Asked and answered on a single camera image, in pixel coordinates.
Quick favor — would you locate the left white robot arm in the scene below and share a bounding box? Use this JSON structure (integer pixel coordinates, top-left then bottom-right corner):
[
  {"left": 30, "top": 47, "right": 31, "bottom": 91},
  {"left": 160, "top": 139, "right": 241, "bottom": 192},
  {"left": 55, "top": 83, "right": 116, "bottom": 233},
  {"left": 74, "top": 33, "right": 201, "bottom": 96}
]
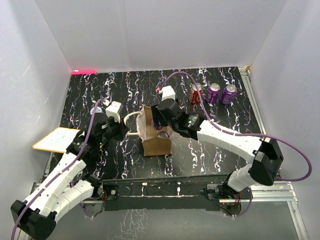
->
[{"left": 10, "top": 113, "right": 128, "bottom": 240}]

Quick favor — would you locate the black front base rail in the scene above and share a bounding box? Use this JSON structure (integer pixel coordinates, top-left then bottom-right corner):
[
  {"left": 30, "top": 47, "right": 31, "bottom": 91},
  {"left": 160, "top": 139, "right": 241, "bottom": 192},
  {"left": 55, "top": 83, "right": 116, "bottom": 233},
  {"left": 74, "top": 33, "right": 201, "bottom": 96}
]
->
[{"left": 101, "top": 174, "right": 253, "bottom": 212}]

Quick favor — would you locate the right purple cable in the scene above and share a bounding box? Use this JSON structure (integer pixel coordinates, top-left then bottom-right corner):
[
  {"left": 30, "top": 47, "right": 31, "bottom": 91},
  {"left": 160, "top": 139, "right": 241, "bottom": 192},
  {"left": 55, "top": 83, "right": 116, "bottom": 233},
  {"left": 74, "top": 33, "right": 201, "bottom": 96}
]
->
[{"left": 157, "top": 71, "right": 313, "bottom": 218}]

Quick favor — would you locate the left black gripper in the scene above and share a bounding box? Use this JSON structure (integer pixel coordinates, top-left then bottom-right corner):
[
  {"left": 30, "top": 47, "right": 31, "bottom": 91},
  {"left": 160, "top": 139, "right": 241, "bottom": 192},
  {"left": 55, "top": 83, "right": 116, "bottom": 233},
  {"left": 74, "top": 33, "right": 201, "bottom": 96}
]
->
[{"left": 97, "top": 114, "right": 129, "bottom": 145}]

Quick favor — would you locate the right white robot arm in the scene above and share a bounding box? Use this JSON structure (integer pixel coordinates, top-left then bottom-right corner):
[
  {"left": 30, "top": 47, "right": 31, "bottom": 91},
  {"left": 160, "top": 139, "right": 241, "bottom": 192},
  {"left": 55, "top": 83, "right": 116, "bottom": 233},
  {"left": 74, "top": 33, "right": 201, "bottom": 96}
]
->
[{"left": 151, "top": 98, "right": 284, "bottom": 199}]

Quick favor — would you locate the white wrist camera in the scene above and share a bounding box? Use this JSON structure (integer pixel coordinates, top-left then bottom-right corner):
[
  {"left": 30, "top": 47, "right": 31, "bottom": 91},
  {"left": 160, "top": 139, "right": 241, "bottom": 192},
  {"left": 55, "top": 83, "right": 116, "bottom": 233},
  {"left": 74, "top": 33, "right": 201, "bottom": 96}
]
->
[
  {"left": 105, "top": 101, "right": 123, "bottom": 123},
  {"left": 158, "top": 85, "right": 176, "bottom": 102}
]

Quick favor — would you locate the pink tape strip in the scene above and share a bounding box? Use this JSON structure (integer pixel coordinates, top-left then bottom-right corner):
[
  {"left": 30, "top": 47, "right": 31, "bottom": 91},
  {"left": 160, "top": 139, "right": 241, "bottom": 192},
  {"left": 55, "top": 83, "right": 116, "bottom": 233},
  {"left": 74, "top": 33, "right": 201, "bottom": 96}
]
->
[{"left": 72, "top": 69, "right": 97, "bottom": 75}]

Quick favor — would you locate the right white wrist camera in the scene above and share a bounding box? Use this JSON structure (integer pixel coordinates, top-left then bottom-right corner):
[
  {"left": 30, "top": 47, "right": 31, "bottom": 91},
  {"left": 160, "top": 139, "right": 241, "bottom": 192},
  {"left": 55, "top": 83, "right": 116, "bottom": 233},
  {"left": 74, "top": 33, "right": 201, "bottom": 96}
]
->
[{"left": 158, "top": 85, "right": 176, "bottom": 102}]

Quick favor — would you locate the small whiteboard yellow frame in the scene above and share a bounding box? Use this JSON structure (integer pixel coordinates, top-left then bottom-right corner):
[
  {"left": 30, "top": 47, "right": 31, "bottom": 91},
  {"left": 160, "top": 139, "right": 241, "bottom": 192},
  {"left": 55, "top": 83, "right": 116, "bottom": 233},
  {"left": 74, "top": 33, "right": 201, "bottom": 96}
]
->
[{"left": 32, "top": 127, "right": 80, "bottom": 154}]

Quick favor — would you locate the purple fanta can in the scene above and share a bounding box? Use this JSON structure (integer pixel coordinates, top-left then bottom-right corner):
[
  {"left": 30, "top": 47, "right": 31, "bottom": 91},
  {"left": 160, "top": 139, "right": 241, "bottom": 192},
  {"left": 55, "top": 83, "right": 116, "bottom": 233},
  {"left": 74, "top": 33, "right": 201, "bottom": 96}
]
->
[
  {"left": 205, "top": 83, "right": 221, "bottom": 104},
  {"left": 151, "top": 120, "right": 164, "bottom": 131},
  {"left": 220, "top": 84, "right": 238, "bottom": 105}
]

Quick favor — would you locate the red coke can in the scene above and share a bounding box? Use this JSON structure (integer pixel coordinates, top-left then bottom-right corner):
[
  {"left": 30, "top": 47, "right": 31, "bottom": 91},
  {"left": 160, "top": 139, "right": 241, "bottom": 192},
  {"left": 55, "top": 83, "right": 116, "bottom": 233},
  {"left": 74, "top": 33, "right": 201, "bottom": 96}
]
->
[
  {"left": 189, "top": 83, "right": 203, "bottom": 104},
  {"left": 157, "top": 131, "right": 170, "bottom": 139}
]

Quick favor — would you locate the brown canvas tote bag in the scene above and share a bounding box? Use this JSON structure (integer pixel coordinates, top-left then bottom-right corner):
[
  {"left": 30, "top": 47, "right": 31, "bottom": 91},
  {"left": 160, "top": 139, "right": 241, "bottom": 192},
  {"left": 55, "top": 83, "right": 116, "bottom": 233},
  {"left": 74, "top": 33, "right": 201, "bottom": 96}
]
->
[{"left": 124, "top": 105, "right": 173, "bottom": 156}]

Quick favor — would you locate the aluminium frame rail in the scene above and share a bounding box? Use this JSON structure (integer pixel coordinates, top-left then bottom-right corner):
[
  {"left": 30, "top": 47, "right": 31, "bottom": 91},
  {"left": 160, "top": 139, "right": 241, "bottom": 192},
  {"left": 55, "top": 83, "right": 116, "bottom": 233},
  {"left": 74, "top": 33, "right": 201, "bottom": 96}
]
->
[{"left": 238, "top": 67, "right": 309, "bottom": 240}]

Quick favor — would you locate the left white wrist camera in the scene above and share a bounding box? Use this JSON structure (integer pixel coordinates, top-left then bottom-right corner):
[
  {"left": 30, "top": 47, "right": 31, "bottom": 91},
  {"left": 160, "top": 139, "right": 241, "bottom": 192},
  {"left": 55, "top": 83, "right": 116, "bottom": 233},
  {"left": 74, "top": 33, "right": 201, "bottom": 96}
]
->
[{"left": 105, "top": 101, "right": 123, "bottom": 123}]

